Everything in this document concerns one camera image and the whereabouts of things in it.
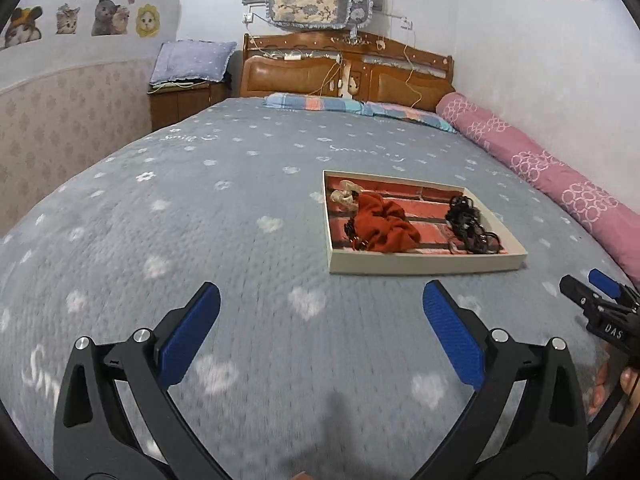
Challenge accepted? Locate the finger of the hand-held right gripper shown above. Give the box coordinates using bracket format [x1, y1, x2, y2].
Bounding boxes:
[559, 274, 603, 318]
[588, 268, 640, 311]

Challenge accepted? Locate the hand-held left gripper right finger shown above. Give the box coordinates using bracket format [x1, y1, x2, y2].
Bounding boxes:
[415, 280, 591, 480]

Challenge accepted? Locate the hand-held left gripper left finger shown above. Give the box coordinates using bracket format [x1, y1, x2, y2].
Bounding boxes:
[52, 281, 231, 480]

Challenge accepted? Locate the shallow tray with brick-pattern lining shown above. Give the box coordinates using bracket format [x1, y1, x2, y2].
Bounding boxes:
[322, 170, 528, 276]

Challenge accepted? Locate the black hair ties cluster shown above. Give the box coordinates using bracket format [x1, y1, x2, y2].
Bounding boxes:
[450, 220, 502, 257]

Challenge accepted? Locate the black scrunchie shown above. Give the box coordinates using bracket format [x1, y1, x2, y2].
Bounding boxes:
[445, 195, 482, 227]

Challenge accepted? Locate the orange scrunchie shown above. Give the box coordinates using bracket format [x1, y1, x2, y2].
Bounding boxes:
[347, 192, 422, 255]

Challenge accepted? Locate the cream scrunchie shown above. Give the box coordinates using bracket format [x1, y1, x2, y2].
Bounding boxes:
[329, 180, 368, 213]

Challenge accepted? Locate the person's right hand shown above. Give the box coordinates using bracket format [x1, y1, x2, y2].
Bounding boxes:
[589, 357, 640, 418]

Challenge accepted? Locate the pink patterned bolster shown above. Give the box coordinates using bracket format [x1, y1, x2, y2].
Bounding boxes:
[436, 92, 640, 286]

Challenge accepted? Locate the grey flowered bedspread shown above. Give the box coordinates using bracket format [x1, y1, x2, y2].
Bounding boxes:
[0, 95, 640, 480]

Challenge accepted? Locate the plaid pillow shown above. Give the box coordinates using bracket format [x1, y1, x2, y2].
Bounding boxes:
[264, 92, 366, 115]
[362, 101, 458, 133]

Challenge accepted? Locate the wooden nightstand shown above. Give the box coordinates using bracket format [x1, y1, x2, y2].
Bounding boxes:
[147, 80, 231, 131]

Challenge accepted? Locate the purple dotted pillow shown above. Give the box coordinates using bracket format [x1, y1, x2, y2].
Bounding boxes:
[150, 41, 237, 86]

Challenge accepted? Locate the wooden bed headboard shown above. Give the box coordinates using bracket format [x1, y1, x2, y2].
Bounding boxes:
[239, 31, 455, 111]

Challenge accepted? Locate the small doll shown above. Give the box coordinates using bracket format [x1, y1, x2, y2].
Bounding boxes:
[340, 60, 362, 98]

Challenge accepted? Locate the yellow flower cat sticker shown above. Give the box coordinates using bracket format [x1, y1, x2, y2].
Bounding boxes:
[136, 4, 161, 38]

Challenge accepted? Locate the cat with hat sticker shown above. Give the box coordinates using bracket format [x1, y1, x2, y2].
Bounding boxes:
[2, 6, 45, 50]

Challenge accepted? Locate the yellow charging cable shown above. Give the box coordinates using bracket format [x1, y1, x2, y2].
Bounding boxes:
[404, 30, 427, 109]

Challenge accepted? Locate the grey cat wall sticker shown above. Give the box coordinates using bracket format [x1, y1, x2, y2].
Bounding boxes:
[91, 0, 132, 37]

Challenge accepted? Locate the tabby cat wall sticker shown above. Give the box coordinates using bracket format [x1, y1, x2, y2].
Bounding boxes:
[55, 2, 81, 36]

